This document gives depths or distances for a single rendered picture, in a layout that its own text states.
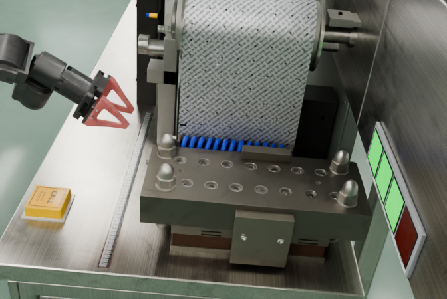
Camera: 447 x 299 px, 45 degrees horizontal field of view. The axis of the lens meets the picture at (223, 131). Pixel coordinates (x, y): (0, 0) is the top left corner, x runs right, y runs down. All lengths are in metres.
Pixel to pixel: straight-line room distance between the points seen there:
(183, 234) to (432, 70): 0.53
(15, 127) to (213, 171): 2.21
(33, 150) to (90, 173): 1.72
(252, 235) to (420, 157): 0.37
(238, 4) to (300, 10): 0.11
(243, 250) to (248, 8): 0.43
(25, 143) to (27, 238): 1.92
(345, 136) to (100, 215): 0.51
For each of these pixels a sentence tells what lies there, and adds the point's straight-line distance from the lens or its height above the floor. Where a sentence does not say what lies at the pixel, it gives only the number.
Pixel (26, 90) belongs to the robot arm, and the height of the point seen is 1.10.
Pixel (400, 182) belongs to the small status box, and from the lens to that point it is 0.73.
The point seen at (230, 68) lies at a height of 1.19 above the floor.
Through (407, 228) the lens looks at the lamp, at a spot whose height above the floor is 1.20.
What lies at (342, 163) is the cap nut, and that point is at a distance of 1.04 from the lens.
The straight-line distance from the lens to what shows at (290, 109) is 1.05.
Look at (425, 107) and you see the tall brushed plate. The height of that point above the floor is 1.32.
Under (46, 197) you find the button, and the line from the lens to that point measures 1.12.
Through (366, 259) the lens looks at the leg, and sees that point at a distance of 1.52.
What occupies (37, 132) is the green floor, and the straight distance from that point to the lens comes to 3.05.
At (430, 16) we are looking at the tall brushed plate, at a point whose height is 1.41.
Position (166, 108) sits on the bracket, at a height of 1.04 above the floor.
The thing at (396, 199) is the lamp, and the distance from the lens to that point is 0.74.
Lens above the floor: 1.62
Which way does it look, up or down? 32 degrees down
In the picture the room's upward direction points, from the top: 6 degrees clockwise
